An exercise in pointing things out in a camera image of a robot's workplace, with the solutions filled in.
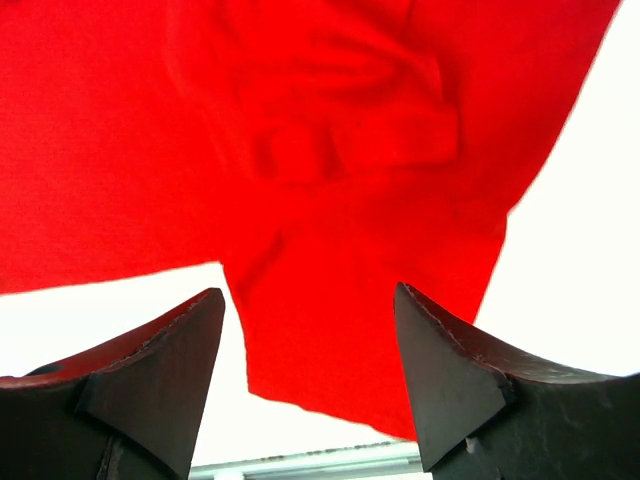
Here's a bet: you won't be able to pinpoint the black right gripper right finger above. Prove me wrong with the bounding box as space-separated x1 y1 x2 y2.
394 283 639 480

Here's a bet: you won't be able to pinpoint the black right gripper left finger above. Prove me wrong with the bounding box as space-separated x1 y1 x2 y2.
1 288 225 479

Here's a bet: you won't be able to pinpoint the red t shirt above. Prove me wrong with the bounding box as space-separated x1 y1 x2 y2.
1 1 618 439

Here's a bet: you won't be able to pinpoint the aluminium frame rails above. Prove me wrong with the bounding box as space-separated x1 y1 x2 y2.
189 442 423 479

